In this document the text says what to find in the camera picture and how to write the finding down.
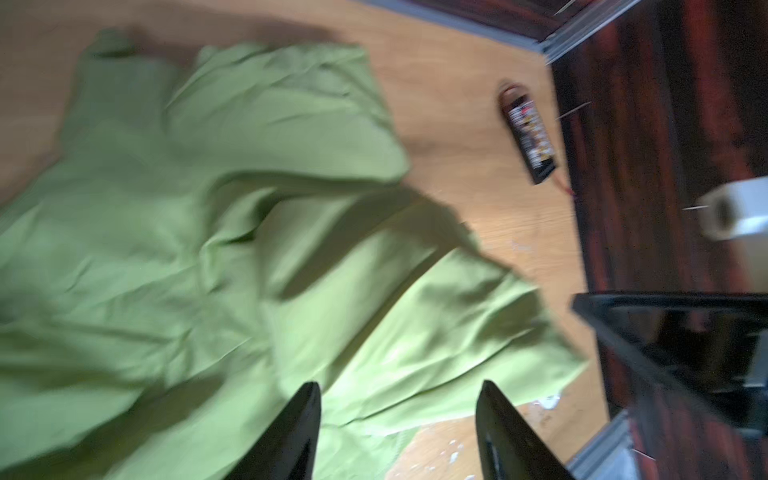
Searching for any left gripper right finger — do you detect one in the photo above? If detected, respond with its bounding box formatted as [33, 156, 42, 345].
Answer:
[475, 380, 574, 480]

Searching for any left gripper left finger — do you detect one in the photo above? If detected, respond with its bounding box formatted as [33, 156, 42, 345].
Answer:
[225, 382, 322, 480]

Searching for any green zip-up jacket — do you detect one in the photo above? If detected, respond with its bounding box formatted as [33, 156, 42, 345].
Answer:
[1, 31, 586, 479]

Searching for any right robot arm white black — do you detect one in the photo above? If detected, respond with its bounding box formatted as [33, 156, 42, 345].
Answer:
[572, 291, 767, 437]

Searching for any black battery pack with label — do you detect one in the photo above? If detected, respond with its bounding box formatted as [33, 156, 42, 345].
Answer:
[497, 82, 557, 185]

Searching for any red wire of battery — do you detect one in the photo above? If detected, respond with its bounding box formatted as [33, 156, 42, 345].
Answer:
[551, 170, 577, 199]

